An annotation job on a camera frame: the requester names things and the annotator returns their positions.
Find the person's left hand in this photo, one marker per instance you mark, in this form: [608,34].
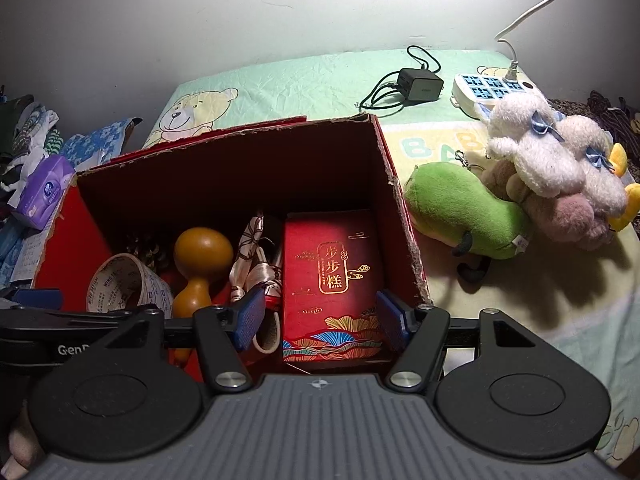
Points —
[22,440]

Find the brown wooden gourd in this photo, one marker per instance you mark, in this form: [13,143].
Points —
[202,250]

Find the green plush toy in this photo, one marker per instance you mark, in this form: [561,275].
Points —
[460,205]

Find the printed tape roll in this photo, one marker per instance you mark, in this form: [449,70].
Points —
[117,285]

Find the handwritten paper notebook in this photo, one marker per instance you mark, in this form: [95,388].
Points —
[30,255]

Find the blue patterned cloth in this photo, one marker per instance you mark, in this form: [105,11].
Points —
[100,142]

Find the black charger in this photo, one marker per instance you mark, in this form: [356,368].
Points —
[420,84]

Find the purple tissue pack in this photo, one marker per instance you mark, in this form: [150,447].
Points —
[42,190]

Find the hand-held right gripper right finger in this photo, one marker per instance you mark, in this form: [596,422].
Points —
[390,320]

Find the brown pine cone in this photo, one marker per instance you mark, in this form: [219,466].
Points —
[147,252]

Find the white plush lamb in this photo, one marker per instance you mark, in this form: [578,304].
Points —
[597,175]
[537,145]

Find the red cardboard box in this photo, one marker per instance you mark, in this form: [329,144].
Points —
[225,170]

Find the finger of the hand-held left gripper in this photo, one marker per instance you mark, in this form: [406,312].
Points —
[40,299]
[60,320]

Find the pink brown plush toy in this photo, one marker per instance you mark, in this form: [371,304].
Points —
[565,217]

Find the yellow plush toy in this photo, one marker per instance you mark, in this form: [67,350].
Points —
[620,157]

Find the bear print desktop cover cloth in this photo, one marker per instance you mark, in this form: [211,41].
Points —
[310,80]

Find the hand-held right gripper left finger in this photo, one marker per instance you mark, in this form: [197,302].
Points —
[251,317]

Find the white power strip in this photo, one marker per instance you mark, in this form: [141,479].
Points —
[487,90]

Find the red gift box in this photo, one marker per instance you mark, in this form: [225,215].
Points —
[330,240]

